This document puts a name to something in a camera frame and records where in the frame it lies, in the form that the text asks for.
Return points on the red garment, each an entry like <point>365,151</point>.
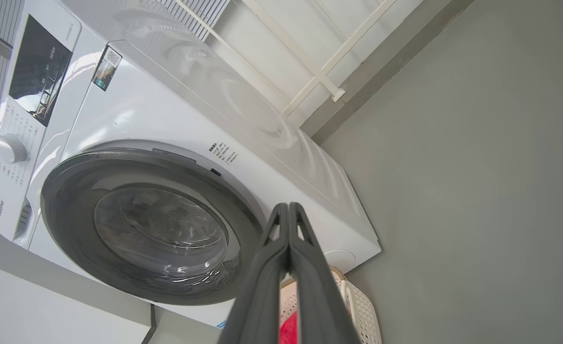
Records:
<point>288,332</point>

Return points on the cream perforated laundry basket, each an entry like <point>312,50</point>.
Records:
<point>362,310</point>

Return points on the white front-load washing machine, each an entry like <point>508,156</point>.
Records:
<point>166,110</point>

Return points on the white slatted window blind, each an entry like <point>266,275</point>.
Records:
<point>200,14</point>

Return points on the dark round glass washer door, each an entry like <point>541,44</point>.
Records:
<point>71,210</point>

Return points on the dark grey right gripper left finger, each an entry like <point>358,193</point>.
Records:
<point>262,296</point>

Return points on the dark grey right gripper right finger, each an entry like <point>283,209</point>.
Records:
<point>319,301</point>

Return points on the white washing machine dial knob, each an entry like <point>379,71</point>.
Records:
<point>9,149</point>

